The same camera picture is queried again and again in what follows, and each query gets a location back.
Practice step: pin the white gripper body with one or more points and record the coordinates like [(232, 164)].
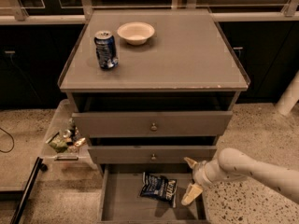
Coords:
[(198, 174)]

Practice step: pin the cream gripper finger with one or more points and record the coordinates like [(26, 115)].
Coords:
[(192, 192), (192, 163)]

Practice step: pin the blue chip bag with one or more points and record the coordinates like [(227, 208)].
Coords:
[(159, 188)]

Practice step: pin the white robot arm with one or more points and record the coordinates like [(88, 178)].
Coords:
[(231, 165)]

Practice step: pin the middle grey drawer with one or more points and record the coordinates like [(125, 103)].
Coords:
[(150, 154)]

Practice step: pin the bottom grey open drawer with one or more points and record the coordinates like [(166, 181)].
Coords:
[(121, 202)]

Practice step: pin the grey drawer cabinet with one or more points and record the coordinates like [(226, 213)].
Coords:
[(186, 66)]

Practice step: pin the top grey drawer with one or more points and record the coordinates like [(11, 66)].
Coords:
[(152, 124)]

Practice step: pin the clear plastic storage bin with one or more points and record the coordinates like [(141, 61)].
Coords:
[(63, 124)]

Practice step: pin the green snack packet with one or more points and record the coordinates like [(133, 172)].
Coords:
[(58, 144)]

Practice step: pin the white paper bowl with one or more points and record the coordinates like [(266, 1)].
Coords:
[(136, 33)]

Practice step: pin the blue soda can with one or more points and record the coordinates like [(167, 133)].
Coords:
[(106, 49)]

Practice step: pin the white post at right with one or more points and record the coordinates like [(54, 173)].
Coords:
[(289, 98)]

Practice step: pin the black metal floor rail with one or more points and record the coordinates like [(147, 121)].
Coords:
[(27, 191)]

